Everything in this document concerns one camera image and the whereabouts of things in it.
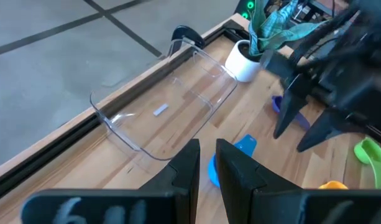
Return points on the green plant in white pot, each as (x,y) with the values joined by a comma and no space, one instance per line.
(240,62)

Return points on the black aluminium table frame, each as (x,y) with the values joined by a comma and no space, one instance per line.
(53,151)

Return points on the black frame clamp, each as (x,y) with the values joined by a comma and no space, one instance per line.
(185,32)

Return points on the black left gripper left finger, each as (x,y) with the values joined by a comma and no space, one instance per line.
(181,180)

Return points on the green measuring cup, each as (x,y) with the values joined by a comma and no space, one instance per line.
(369,152)

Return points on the blue measuring cup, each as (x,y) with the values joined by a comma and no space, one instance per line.
(246,144)

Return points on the clear plastic basket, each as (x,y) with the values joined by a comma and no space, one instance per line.
(165,124)

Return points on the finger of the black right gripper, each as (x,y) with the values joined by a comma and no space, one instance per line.
(288,112)
(327,127)

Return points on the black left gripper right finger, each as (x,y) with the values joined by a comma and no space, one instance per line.
(240,186)

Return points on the purple measuring cup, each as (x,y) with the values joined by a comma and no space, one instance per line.
(275,104)

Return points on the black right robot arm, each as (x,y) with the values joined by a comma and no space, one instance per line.
(373,15)

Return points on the device with green light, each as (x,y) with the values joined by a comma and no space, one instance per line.
(244,9)

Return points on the yellow measuring cup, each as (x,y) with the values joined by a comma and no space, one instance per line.
(333,185)

